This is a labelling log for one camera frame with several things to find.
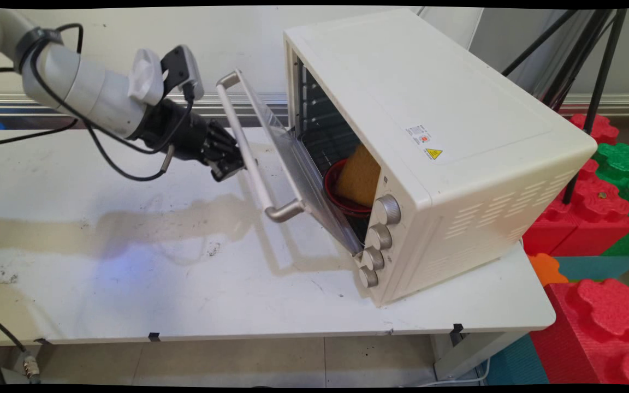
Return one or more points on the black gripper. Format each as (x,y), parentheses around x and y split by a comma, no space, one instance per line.
(178,134)

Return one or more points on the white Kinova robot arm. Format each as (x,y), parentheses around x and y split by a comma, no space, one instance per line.
(96,93)

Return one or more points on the red bowl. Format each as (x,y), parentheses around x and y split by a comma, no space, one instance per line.
(342,202)

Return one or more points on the large silver oven knob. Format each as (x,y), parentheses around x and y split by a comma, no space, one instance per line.
(388,210)

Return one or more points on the small silver oven knob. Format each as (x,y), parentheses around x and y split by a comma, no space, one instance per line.
(368,277)

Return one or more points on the white label sticker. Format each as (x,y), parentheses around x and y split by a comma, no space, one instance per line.
(418,135)

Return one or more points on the black table edge clip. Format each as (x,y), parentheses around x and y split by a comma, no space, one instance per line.
(154,336)
(42,341)
(458,328)

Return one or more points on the yellow warning sticker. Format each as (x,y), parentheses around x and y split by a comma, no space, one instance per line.
(433,154)

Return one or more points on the cream toaster oven body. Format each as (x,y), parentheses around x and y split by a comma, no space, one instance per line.
(429,93)

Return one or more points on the white board panel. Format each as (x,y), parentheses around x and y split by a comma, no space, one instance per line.
(454,27)

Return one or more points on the white table leg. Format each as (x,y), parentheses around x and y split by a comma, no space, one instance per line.
(473,352)

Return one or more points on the orange foam piece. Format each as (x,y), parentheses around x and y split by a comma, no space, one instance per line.
(546,268)

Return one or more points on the teal floor mat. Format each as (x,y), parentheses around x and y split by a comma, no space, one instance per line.
(516,363)

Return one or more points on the small red foam block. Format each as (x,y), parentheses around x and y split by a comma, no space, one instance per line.
(601,130)

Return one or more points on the black tripod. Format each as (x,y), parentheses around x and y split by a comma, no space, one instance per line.
(601,82)

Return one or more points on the teal foam mat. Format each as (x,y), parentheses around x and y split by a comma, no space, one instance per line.
(598,267)

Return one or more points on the green foam block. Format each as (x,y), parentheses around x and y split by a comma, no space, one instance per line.
(623,164)

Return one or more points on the large red foam block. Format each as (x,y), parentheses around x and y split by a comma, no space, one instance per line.
(598,333)

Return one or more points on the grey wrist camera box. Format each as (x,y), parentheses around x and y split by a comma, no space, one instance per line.
(183,68)

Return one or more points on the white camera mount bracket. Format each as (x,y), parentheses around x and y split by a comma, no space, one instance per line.
(147,76)

